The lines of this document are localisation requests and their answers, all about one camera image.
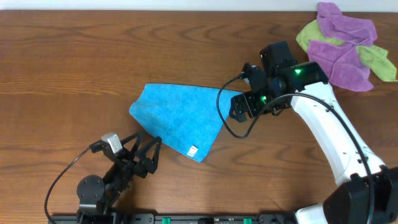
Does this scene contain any blue microfiber cloth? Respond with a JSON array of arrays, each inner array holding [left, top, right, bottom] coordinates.
[[129, 83, 240, 162]]

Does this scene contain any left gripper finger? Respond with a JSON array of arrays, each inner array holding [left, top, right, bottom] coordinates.
[[121, 131, 144, 161], [136, 137, 162, 173]]

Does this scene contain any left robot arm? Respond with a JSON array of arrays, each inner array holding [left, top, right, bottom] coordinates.
[[76, 132, 162, 223]]

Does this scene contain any purple microfiber cloth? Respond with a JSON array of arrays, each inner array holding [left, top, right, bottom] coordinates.
[[307, 2, 377, 91]]

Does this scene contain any green microfiber cloth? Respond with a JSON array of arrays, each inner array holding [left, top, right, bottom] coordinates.
[[296, 20, 397, 82]]

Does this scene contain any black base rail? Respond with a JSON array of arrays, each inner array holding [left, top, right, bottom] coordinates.
[[49, 213, 297, 224]]

